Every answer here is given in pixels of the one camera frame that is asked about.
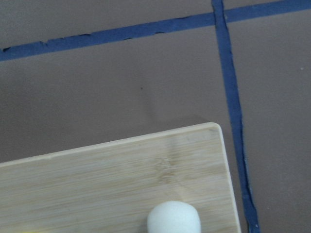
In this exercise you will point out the bamboo cutting board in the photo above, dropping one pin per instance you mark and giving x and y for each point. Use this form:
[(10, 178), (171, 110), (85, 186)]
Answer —
[(111, 187)]

